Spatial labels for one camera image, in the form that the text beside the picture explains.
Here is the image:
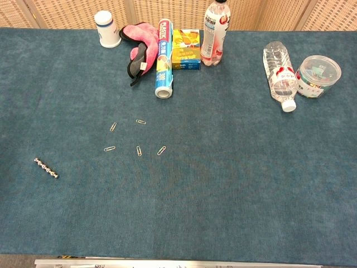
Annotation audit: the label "silver metal bead chain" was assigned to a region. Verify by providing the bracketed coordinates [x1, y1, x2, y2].
[33, 157, 60, 179]

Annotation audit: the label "blue felt table cloth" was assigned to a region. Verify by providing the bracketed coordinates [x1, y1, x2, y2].
[0, 27, 357, 266]

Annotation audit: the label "blue plastic wrap roll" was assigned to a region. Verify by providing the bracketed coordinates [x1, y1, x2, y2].
[155, 18, 175, 99]

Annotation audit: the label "yellow and blue carton box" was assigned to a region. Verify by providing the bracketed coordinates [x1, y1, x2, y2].
[171, 28, 202, 70]

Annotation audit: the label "pink and grey plush mask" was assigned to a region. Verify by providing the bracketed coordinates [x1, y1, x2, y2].
[119, 22, 160, 87]

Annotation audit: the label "pink drink bottle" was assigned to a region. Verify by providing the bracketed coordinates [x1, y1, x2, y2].
[200, 0, 231, 66]

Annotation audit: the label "clear water bottle white cap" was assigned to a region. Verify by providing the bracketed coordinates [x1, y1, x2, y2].
[262, 41, 298, 113]

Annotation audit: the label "woven rattan folding screen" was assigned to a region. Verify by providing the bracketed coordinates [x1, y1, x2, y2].
[0, 0, 357, 31]

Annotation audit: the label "white paper cup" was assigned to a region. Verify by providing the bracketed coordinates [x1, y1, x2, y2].
[94, 10, 123, 49]

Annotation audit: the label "clear tub of binder clips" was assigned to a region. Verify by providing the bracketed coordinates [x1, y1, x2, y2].
[295, 55, 342, 99]

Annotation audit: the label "aluminium table edge rail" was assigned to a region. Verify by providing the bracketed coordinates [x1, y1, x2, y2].
[34, 259, 324, 268]

